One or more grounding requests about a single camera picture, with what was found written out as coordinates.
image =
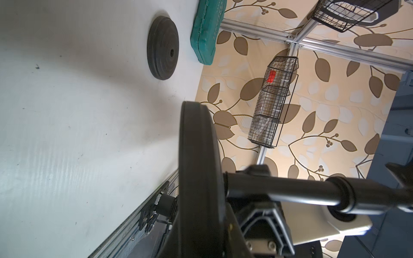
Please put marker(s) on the black round base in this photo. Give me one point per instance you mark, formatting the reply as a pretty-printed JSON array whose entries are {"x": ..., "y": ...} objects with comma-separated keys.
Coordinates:
[
  {"x": 162, "y": 48},
  {"x": 198, "y": 230}
]

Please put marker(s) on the right wire basket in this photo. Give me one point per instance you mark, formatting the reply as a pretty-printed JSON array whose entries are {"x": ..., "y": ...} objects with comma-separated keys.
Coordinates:
[{"x": 269, "y": 114}]

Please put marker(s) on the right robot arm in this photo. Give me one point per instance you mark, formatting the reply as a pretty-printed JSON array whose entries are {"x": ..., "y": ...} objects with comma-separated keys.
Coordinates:
[{"x": 309, "y": 223}]

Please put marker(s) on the green tool case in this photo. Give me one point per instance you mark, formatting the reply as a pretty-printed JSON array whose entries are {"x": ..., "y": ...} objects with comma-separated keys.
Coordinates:
[{"x": 208, "y": 18}]

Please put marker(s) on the black mic stand rod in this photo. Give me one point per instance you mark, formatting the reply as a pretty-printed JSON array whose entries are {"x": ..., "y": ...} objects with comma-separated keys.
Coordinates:
[{"x": 342, "y": 194}]

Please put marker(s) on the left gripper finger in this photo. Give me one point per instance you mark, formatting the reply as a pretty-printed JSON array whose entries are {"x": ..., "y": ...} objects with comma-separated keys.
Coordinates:
[{"x": 235, "y": 244}]

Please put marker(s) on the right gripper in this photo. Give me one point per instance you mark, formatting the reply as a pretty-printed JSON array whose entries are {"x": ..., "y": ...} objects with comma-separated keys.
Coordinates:
[{"x": 264, "y": 228}]

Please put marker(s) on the aluminium frame rail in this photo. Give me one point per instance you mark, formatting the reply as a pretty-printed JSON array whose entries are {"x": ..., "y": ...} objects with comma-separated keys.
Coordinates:
[{"x": 122, "y": 241}]

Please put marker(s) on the red item in basket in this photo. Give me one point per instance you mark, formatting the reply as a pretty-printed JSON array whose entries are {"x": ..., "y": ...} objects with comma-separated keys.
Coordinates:
[{"x": 271, "y": 77}]

